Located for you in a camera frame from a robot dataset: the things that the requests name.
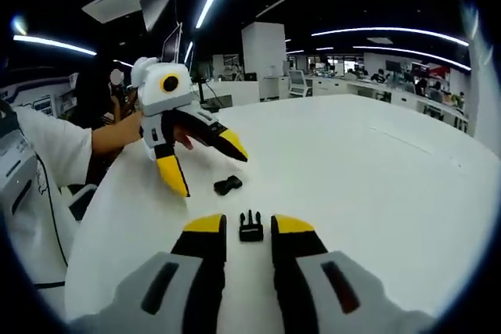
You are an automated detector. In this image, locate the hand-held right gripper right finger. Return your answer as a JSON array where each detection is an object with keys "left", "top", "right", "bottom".
[{"left": 270, "top": 214, "right": 395, "bottom": 334}]

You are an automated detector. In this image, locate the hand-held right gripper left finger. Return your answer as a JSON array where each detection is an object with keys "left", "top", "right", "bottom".
[{"left": 115, "top": 213, "right": 229, "bottom": 334}]

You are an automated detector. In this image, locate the black plastic buckle socket part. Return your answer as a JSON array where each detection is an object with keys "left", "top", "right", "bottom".
[{"left": 213, "top": 174, "right": 243, "bottom": 196}]

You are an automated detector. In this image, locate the black plastic buckle pronged part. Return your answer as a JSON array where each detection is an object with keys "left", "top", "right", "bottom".
[{"left": 238, "top": 210, "right": 265, "bottom": 242}]

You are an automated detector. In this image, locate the person's left hand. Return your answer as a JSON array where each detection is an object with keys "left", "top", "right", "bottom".
[{"left": 171, "top": 122, "right": 196, "bottom": 152}]

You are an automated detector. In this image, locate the tilted computer monitor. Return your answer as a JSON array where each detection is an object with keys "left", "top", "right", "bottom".
[{"left": 161, "top": 22, "right": 186, "bottom": 66}]

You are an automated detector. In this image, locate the white chair armrest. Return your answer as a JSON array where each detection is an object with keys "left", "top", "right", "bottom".
[{"left": 67, "top": 183, "right": 99, "bottom": 223}]

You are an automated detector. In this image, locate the white ceiling air vent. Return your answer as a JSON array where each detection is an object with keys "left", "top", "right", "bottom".
[{"left": 81, "top": 0, "right": 143, "bottom": 24}]

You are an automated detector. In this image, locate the white office chair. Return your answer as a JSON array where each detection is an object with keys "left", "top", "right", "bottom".
[{"left": 288, "top": 69, "right": 315, "bottom": 99}]

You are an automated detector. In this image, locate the person's white shirt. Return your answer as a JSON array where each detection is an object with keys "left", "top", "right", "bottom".
[{"left": 13, "top": 106, "right": 96, "bottom": 195}]

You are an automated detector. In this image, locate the row of white office desks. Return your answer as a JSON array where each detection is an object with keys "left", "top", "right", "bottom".
[{"left": 312, "top": 73, "right": 470, "bottom": 132}]

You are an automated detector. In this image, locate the black device cable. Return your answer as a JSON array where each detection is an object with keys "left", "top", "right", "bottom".
[{"left": 35, "top": 153, "right": 69, "bottom": 289}]

